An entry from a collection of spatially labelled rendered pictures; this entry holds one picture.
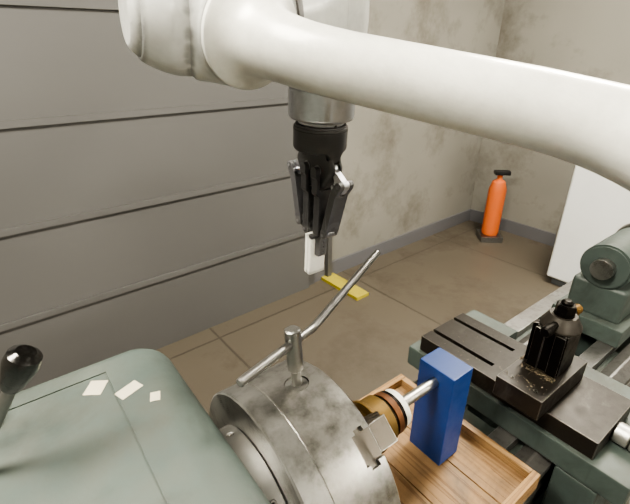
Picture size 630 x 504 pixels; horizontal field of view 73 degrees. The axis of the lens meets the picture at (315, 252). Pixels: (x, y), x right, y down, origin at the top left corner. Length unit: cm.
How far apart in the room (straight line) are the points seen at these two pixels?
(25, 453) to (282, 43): 50
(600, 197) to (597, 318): 199
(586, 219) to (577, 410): 253
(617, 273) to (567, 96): 114
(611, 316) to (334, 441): 112
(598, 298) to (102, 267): 216
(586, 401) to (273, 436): 75
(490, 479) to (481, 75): 81
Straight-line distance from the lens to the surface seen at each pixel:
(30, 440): 61
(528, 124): 37
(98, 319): 260
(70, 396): 65
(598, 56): 422
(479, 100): 36
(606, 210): 347
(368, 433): 60
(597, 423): 109
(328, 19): 53
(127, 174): 237
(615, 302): 152
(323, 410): 59
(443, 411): 90
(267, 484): 59
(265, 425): 57
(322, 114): 56
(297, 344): 57
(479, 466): 103
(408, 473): 98
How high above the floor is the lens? 165
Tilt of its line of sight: 26 degrees down
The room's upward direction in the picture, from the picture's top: straight up
